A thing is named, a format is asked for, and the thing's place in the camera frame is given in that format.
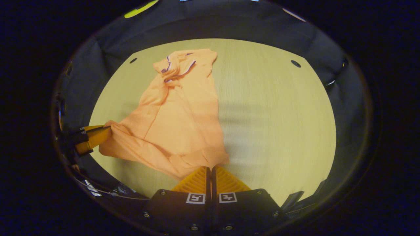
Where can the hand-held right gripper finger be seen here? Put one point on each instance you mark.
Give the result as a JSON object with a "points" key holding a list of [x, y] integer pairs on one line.
{"points": [[214, 183], [208, 182]]}

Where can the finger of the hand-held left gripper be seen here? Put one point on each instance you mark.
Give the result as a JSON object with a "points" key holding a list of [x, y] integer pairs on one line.
{"points": [[96, 139], [92, 127]]}

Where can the black backdrop cloth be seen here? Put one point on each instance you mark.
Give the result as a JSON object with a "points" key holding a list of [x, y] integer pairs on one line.
{"points": [[229, 19]]}

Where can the orange T-shirt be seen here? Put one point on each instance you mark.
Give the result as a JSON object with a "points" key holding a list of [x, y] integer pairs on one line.
{"points": [[177, 118]]}

